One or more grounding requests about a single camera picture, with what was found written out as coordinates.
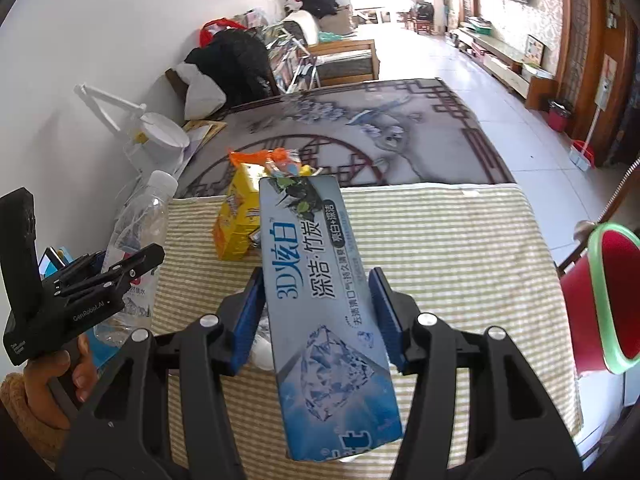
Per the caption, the television cabinet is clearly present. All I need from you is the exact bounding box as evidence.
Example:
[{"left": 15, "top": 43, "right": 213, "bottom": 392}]
[{"left": 451, "top": 19, "right": 557, "bottom": 100}]

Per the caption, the black clothes pile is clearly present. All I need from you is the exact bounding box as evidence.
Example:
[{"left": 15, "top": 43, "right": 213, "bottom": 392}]
[{"left": 287, "top": 0, "right": 339, "bottom": 17}]

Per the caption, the dark brown chair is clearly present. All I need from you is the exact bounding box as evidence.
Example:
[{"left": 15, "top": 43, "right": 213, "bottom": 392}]
[{"left": 165, "top": 69, "right": 187, "bottom": 102}]

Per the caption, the wooden sofa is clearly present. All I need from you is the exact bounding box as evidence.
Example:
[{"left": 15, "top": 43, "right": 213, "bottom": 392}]
[{"left": 280, "top": 10, "right": 382, "bottom": 87}]

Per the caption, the blue toothpaste box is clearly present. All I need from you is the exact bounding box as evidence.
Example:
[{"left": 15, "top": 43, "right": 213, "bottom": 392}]
[{"left": 258, "top": 175, "right": 404, "bottom": 462}]

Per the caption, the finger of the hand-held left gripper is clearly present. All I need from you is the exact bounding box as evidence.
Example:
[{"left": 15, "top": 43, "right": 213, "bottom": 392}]
[
  {"left": 44, "top": 252, "right": 108, "bottom": 286},
  {"left": 55, "top": 243, "right": 167, "bottom": 297}
]

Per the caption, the orange plastic wrapper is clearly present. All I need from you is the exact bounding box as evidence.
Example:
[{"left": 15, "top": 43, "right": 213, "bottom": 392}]
[{"left": 227, "top": 147, "right": 305, "bottom": 172}]

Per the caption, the red bag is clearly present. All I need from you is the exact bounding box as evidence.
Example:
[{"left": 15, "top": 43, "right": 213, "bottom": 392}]
[{"left": 200, "top": 18, "right": 242, "bottom": 47}]

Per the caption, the yellow-edged book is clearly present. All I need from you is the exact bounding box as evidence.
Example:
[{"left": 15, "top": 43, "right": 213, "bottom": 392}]
[{"left": 181, "top": 119, "right": 229, "bottom": 162}]

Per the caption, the grey floral table cover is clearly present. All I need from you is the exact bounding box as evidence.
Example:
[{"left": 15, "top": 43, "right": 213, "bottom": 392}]
[{"left": 175, "top": 78, "right": 516, "bottom": 200}]

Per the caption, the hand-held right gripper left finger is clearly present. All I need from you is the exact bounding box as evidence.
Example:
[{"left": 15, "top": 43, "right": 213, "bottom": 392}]
[{"left": 55, "top": 266, "right": 266, "bottom": 480}]

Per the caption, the person's left forearm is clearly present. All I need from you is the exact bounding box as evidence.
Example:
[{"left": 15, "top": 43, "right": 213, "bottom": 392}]
[{"left": 0, "top": 372, "right": 72, "bottom": 467}]

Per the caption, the metal folding rack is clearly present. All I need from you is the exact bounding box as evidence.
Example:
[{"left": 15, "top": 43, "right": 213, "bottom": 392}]
[{"left": 264, "top": 22, "right": 322, "bottom": 94}]

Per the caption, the person's left hand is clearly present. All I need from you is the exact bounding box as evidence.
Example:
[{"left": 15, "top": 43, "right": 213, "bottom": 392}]
[{"left": 22, "top": 332, "right": 102, "bottom": 432}]

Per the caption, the dustpan with long handle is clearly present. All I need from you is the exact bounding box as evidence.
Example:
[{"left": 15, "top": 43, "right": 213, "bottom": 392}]
[{"left": 569, "top": 105, "right": 602, "bottom": 169}]

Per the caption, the red trash can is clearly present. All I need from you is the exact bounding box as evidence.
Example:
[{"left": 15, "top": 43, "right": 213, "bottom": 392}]
[{"left": 546, "top": 99, "right": 575, "bottom": 133}]

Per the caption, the small white container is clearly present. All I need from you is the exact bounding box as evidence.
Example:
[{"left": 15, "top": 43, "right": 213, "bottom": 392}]
[{"left": 251, "top": 334, "right": 274, "bottom": 372}]

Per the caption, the red bucket with green rim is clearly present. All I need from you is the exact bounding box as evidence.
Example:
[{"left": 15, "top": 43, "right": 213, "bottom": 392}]
[{"left": 559, "top": 224, "right": 640, "bottom": 377}]

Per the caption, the white bag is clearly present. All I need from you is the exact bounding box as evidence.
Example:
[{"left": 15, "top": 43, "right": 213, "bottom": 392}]
[{"left": 175, "top": 62, "right": 227, "bottom": 121}]

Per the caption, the green checked mat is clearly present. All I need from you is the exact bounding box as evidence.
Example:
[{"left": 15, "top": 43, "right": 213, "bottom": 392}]
[{"left": 150, "top": 182, "right": 584, "bottom": 462}]

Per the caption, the white desk lamp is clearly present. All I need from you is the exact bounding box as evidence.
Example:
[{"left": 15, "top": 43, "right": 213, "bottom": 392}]
[{"left": 74, "top": 84, "right": 192, "bottom": 167}]

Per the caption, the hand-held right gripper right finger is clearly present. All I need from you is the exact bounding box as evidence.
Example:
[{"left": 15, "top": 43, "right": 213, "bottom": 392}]
[{"left": 369, "top": 267, "right": 586, "bottom": 480}]

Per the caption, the clear plastic water bottle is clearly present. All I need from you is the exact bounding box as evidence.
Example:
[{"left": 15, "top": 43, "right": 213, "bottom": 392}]
[{"left": 94, "top": 170, "right": 179, "bottom": 347}]

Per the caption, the black jacket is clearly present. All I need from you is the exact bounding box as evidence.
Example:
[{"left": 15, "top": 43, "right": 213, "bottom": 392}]
[{"left": 185, "top": 30, "right": 274, "bottom": 107}]

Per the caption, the framed picture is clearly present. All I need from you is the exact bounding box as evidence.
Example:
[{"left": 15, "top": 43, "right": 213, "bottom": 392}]
[{"left": 524, "top": 35, "right": 546, "bottom": 66}]

